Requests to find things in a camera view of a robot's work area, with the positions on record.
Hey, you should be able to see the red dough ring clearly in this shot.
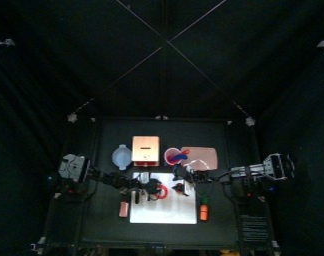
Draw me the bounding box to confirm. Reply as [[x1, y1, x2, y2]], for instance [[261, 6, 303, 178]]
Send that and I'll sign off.
[[156, 184, 171, 201]]

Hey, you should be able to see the wooden drawer box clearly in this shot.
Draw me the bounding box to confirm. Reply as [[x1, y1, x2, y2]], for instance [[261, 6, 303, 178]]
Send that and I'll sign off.
[[132, 135, 163, 168]]

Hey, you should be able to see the light blue bowl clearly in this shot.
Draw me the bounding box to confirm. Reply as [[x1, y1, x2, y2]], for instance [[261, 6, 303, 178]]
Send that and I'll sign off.
[[112, 143, 135, 171]]

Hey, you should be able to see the red plastic cup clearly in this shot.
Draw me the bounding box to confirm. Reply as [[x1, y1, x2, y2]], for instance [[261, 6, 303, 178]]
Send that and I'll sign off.
[[164, 147, 185, 167]]

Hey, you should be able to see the blue utensil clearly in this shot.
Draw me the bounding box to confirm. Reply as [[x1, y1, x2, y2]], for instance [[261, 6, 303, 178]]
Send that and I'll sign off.
[[175, 149, 192, 160]]

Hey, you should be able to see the white cutting board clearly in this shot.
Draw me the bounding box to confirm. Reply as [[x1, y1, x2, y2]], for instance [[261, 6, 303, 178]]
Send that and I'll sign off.
[[129, 171, 200, 225]]

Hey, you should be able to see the beige plastic tray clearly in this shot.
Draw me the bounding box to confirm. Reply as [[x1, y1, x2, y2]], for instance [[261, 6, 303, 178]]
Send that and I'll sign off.
[[180, 146, 220, 171]]

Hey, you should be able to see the pink rectangular block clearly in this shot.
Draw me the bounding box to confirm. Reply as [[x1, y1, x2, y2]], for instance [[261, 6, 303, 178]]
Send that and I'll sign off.
[[119, 200, 131, 219]]

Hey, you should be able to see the orange toy carrot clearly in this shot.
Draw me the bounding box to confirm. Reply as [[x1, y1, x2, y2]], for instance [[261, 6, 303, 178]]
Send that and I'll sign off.
[[199, 197, 211, 222]]

